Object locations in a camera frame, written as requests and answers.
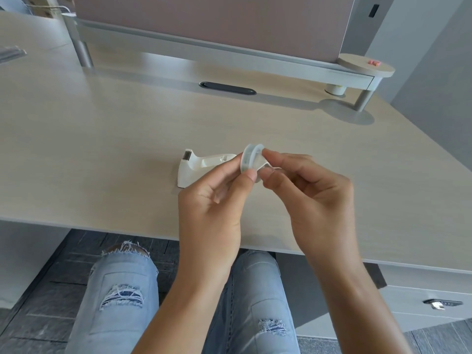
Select person's right hand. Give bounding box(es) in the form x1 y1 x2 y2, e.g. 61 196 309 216
260 149 355 269

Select person's left hand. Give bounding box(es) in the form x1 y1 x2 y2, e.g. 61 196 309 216
178 154 258 267

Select clear adhesive tape roll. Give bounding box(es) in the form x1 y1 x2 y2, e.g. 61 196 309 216
239 142 281 183

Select person's right forearm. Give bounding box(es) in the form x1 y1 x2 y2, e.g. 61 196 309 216
309 250 414 354

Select person's left forearm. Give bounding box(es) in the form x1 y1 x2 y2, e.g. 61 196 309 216
132 251 238 354

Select white tape dispenser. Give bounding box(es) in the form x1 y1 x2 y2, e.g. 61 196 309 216
177 148 238 189

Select round wooden shelf disc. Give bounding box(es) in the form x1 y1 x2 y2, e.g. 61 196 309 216
337 53 396 78

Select white drawer cabinet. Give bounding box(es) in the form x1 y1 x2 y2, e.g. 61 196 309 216
294 262 472 339

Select light blue ripped jeans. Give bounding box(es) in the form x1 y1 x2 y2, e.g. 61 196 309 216
64 239 301 354

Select key in drawer lock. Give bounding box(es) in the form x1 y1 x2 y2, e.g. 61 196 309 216
422 298 464 311

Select clear plastic object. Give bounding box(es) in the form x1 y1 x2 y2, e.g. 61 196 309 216
0 46 27 64

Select cardboard box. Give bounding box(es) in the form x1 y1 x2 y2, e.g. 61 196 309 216
0 0 75 19

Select grey round base plate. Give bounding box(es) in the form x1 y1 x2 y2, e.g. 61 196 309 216
319 99 375 126

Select black cable grommet slot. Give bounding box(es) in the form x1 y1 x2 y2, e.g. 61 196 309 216
199 81 257 96

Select grey metal partition frame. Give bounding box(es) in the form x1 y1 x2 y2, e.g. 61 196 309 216
61 13 384 113

